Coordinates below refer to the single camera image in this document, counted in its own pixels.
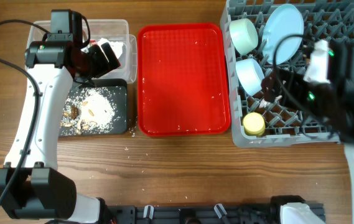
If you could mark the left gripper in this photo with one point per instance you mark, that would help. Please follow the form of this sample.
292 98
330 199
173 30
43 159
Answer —
112 63

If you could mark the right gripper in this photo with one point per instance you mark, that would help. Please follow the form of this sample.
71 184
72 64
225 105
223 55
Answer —
276 86

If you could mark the white napkin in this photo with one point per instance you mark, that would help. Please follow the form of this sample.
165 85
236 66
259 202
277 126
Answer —
117 47

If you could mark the light blue bowl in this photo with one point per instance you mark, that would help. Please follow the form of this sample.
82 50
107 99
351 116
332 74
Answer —
250 75

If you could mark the yellow cup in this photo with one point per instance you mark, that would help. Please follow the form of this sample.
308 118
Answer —
254 124

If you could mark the rice and food scraps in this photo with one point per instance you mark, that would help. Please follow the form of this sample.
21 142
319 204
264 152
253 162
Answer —
89 112

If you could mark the green bowl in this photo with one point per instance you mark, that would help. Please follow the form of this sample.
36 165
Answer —
243 35

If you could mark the light blue plate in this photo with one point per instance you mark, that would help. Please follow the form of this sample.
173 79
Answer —
285 20

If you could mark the white plastic fork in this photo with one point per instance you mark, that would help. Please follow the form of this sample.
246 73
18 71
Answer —
264 104

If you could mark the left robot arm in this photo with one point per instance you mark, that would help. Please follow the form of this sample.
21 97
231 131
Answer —
31 187

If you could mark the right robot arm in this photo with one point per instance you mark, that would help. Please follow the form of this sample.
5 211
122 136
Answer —
339 116

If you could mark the black waste tray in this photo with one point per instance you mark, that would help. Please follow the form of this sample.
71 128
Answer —
117 105

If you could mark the grey dishwasher rack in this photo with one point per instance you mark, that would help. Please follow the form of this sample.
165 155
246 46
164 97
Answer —
331 20

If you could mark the clear plastic bin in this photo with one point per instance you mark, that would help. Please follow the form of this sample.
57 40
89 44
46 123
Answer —
115 30

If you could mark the red serving tray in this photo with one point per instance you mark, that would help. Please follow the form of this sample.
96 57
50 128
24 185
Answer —
182 85

